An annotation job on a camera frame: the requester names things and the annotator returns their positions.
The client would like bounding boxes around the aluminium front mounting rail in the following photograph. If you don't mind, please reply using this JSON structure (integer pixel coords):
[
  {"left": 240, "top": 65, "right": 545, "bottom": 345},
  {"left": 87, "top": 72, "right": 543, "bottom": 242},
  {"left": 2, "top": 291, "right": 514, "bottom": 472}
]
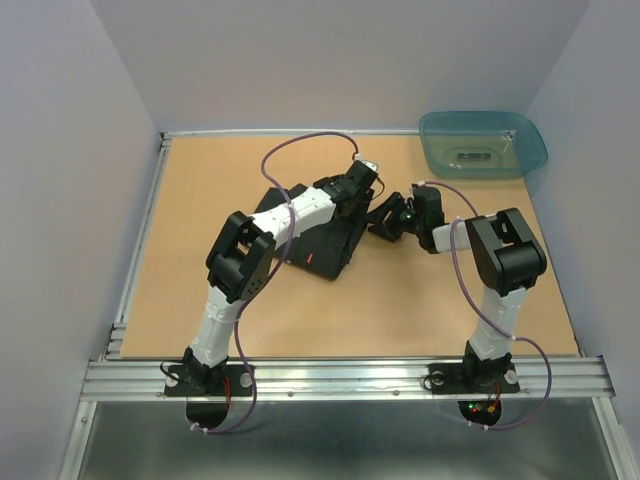
[{"left": 80, "top": 356, "right": 615, "bottom": 402}]

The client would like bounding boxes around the black striped long sleeve shirt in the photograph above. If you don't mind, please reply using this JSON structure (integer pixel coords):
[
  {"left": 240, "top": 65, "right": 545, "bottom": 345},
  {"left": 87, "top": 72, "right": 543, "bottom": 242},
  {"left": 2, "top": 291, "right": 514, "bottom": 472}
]
[{"left": 285, "top": 189, "right": 375, "bottom": 281}]

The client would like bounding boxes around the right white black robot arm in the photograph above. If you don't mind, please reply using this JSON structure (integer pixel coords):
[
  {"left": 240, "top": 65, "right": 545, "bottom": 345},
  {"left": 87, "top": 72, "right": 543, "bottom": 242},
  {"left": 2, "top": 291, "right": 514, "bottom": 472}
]
[{"left": 366, "top": 182, "right": 547, "bottom": 395}]

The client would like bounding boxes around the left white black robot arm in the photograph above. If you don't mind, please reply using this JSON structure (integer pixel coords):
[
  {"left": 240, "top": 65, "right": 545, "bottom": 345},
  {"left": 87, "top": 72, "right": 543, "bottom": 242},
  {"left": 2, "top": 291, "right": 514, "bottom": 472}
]
[{"left": 182, "top": 159, "right": 378, "bottom": 395}]

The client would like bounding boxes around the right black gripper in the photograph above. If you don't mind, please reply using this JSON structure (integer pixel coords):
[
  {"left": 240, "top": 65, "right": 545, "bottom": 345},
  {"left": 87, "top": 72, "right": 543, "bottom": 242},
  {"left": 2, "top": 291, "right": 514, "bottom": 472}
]
[{"left": 364, "top": 191, "right": 423, "bottom": 242}]

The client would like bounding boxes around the aluminium left side rail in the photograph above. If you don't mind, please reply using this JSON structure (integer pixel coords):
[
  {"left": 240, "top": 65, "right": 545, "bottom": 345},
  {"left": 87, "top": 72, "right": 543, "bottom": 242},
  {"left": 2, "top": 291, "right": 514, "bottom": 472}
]
[{"left": 100, "top": 132, "right": 172, "bottom": 361}]

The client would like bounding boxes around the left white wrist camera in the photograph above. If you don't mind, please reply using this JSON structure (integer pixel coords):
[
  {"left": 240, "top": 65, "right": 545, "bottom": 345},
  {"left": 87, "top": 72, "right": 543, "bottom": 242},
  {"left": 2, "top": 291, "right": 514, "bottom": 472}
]
[{"left": 355, "top": 155, "right": 379, "bottom": 173}]

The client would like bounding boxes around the teal translucent plastic bin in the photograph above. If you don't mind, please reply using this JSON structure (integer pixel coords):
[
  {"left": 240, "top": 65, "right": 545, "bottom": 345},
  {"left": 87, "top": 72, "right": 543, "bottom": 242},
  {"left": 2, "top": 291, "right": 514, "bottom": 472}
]
[{"left": 418, "top": 111, "right": 548, "bottom": 180}]

